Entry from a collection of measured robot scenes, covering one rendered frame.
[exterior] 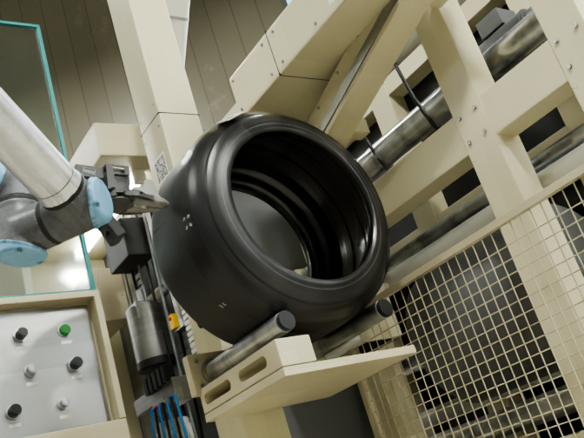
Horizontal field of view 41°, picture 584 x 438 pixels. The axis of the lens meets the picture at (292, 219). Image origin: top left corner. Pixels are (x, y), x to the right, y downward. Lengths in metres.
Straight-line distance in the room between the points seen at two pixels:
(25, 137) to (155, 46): 1.06
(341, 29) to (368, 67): 0.12
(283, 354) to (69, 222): 0.49
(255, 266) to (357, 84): 0.71
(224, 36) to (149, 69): 4.01
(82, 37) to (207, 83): 1.29
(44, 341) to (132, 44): 0.89
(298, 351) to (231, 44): 4.80
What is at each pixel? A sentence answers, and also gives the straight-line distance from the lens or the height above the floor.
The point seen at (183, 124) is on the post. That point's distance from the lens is 2.23.
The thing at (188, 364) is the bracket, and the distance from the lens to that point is 1.88.
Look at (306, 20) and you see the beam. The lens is 2.10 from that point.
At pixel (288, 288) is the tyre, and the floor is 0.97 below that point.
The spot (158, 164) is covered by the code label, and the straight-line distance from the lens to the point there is 2.21.
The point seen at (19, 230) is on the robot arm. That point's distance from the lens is 1.52.
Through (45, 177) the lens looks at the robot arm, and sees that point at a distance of 1.41.
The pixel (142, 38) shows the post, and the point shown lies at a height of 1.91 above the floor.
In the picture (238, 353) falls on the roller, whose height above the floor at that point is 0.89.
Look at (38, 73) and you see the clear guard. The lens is 2.63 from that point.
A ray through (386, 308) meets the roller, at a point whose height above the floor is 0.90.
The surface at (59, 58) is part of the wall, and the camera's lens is 6.96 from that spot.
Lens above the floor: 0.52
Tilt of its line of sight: 20 degrees up
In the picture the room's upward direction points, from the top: 18 degrees counter-clockwise
